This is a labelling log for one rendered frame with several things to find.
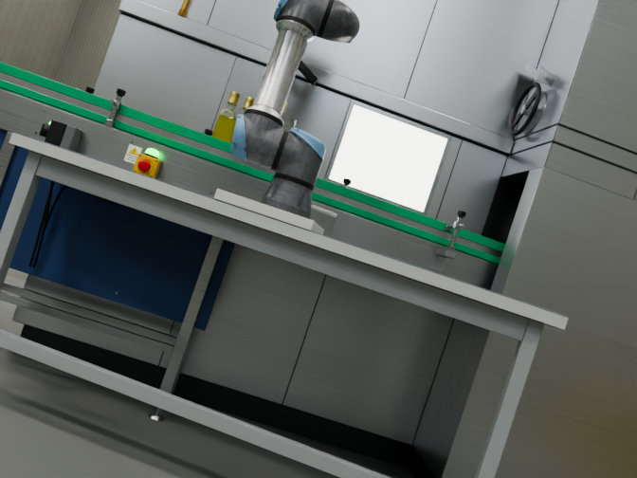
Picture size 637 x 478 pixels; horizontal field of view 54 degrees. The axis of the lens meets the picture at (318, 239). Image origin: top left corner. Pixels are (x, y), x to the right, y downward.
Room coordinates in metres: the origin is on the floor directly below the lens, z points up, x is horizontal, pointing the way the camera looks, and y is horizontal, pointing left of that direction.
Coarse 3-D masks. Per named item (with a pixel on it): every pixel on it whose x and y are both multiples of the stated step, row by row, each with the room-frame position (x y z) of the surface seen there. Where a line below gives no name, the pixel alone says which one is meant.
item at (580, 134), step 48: (576, 0) 2.33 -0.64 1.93; (624, 0) 2.15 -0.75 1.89; (576, 48) 2.19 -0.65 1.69; (624, 48) 2.16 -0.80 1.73; (528, 96) 2.50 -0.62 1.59; (576, 96) 2.14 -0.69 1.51; (624, 96) 2.16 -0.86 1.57; (528, 144) 2.34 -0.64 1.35; (576, 144) 2.15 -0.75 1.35; (624, 144) 2.17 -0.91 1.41; (624, 192) 2.17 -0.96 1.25
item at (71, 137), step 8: (56, 120) 1.97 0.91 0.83; (56, 128) 1.97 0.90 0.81; (64, 128) 1.98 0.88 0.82; (72, 128) 1.98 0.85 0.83; (48, 136) 1.97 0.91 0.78; (56, 136) 1.97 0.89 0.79; (64, 136) 1.98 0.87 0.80; (72, 136) 1.98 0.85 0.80; (80, 136) 2.04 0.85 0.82; (56, 144) 1.98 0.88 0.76; (64, 144) 1.98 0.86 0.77; (72, 144) 2.00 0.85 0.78
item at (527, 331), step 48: (96, 192) 1.77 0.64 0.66; (144, 192) 1.75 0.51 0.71; (0, 240) 1.79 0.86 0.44; (240, 240) 1.71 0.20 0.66; (288, 240) 1.70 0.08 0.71; (0, 288) 1.82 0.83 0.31; (384, 288) 1.66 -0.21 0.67; (432, 288) 1.64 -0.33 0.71; (0, 336) 1.78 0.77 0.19; (528, 336) 1.61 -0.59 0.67; (144, 384) 1.75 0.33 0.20; (240, 432) 1.69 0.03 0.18
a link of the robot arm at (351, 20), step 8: (336, 0) 1.77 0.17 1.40; (336, 8) 1.75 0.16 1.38; (344, 8) 1.77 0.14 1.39; (336, 16) 1.75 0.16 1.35; (344, 16) 1.76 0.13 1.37; (352, 16) 1.79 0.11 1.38; (328, 24) 1.76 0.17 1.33; (336, 24) 1.76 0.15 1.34; (344, 24) 1.77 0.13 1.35; (352, 24) 1.79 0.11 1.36; (328, 32) 1.78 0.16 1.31; (336, 32) 1.78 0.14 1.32; (344, 32) 1.79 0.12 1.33; (352, 32) 1.81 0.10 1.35; (336, 40) 1.81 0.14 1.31; (344, 40) 1.83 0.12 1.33; (352, 40) 2.17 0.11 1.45
